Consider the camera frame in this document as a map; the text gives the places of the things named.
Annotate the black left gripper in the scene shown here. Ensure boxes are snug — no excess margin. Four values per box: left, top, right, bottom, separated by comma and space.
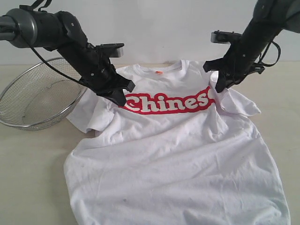
58, 42, 135, 106

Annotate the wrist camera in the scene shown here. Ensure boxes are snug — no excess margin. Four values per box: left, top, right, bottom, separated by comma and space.
210, 30, 242, 44
96, 43, 125, 58

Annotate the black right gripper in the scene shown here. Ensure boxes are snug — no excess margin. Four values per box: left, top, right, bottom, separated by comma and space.
203, 21, 266, 93

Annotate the metal mesh basket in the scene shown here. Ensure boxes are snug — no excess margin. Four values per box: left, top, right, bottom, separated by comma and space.
0, 57, 87, 131

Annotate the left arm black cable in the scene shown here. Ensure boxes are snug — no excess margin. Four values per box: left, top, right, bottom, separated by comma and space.
21, 0, 87, 84

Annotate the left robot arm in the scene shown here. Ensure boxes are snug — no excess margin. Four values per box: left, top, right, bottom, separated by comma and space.
0, 5, 135, 106

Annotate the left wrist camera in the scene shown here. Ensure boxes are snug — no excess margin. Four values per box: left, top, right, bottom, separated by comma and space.
96, 43, 125, 58

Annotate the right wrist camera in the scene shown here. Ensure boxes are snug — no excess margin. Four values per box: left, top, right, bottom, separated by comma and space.
210, 30, 242, 44

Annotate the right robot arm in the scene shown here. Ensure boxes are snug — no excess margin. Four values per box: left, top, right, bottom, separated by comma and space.
203, 0, 300, 93

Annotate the white printed t-shirt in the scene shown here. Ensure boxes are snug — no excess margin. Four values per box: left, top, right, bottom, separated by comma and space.
64, 60, 291, 225

